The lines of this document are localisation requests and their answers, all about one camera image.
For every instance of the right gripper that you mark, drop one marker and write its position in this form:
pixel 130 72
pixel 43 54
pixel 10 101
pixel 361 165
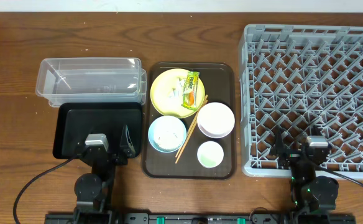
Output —
pixel 290 155

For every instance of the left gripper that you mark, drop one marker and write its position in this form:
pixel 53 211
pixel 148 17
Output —
pixel 128 151

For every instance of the blue bowl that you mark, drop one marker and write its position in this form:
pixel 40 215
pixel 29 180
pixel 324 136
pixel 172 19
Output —
pixel 151 131

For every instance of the white rice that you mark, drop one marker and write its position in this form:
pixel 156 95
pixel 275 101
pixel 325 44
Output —
pixel 168 136

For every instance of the small white green cup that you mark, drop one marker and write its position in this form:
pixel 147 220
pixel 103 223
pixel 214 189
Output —
pixel 210 154

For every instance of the white pink bowl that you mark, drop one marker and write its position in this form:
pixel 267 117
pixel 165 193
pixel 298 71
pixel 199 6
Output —
pixel 216 120

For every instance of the yellow plate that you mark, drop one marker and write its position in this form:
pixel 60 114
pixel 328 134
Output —
pixel 173 106

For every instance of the white tissue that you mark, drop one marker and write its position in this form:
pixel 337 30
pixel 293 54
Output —
pixel 177 90

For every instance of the wooden chopstick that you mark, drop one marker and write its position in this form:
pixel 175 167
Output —
pixel 194 124
pixel 189 137

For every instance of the green snack wrapper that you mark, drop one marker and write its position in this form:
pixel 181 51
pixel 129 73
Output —
pixel 189 90

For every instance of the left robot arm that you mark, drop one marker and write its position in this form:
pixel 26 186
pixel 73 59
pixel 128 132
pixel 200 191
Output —
pixel 93 190

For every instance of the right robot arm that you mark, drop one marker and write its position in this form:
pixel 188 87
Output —
pixel 314 196

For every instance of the clear plastic waste bin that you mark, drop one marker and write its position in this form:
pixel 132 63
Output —
pixel 92 80

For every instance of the grey plastic dishwasher rack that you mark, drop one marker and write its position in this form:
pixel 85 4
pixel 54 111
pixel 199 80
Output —
pixel 297 77

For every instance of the black plastic tray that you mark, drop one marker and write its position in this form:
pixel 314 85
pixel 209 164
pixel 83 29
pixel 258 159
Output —
pixel 77 120

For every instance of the dark brown serving tray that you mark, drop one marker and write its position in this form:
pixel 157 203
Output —
pixel 218 81

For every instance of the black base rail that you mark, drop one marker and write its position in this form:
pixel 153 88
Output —
pixel 144 218

